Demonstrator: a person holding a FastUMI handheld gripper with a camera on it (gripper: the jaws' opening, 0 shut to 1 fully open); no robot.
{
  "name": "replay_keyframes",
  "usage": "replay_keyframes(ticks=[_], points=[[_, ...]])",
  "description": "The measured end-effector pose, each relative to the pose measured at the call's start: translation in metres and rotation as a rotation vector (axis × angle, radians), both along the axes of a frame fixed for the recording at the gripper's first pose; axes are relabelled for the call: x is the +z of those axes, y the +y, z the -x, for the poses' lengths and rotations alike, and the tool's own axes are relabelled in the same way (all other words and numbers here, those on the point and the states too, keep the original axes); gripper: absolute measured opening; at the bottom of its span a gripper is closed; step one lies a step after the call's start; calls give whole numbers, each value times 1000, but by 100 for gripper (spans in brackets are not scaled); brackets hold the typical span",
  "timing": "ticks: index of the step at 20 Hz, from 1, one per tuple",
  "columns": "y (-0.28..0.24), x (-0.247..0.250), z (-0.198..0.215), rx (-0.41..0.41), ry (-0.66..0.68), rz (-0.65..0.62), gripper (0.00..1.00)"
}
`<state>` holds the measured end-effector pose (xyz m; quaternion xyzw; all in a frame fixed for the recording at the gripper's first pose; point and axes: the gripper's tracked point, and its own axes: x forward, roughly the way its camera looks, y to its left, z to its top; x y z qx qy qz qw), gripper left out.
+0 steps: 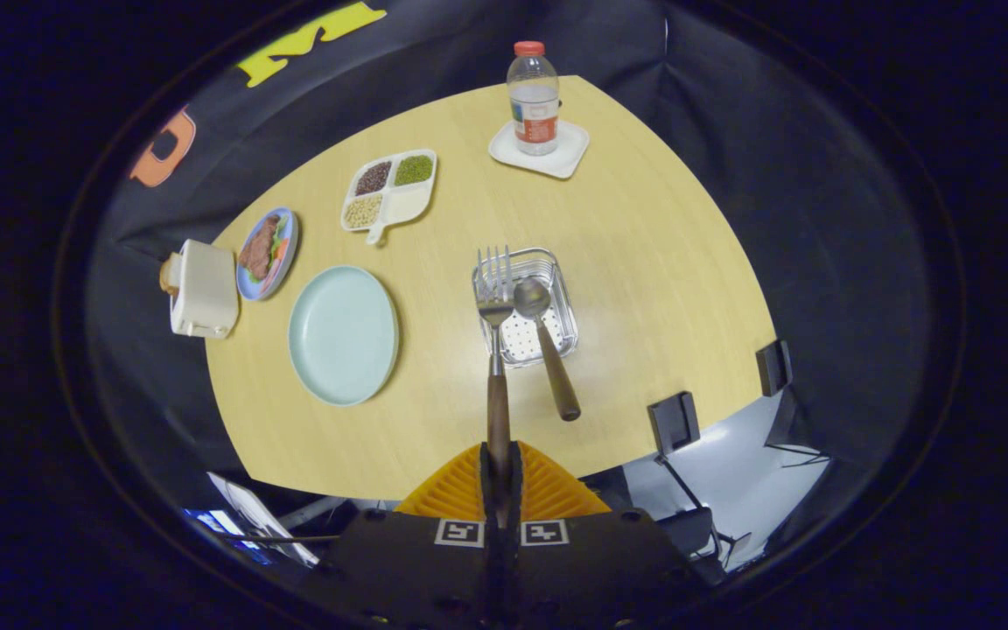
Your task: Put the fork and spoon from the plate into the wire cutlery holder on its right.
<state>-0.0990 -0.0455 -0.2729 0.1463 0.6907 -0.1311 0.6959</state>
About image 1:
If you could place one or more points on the white sheet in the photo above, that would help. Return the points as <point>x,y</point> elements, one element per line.
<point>263,521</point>

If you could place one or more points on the blue round plate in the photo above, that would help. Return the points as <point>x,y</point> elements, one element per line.
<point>287,245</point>

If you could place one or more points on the black table clamp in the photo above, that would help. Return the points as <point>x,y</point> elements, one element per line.
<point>774,367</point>
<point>675,422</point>

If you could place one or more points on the brown steak piece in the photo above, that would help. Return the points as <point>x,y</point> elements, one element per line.
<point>257,249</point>

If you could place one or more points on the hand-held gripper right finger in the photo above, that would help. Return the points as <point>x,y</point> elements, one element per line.
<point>591,569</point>

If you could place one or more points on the white divided dish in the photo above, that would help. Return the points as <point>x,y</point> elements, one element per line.
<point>408,206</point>

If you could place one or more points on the cream toaster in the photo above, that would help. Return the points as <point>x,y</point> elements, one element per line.
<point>206,289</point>

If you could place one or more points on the brown bread slice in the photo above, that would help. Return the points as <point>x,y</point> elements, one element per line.
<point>169,274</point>

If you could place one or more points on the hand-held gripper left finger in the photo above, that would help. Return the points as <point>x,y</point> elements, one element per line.
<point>416,569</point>

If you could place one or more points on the metal perforated basket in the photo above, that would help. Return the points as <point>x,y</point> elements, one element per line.
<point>561,337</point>

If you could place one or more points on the clear bottle with red cap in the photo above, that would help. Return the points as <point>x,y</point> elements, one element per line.
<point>535,105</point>

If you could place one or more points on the green beans pile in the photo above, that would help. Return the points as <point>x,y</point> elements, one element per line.
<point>414,170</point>

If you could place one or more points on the white square coaster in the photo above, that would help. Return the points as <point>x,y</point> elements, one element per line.
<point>570,144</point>

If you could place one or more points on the blue lit screen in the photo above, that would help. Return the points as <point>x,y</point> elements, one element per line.
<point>224,527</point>

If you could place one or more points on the black stand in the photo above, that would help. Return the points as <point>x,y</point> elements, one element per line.
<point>688,529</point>

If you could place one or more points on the pale green round plate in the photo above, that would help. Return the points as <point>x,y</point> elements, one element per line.
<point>342,337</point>

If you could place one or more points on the dark red beans pile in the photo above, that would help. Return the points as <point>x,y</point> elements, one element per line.
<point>373,178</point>

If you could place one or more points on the pale yellow beans pile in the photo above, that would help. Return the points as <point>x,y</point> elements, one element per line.
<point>363,211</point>

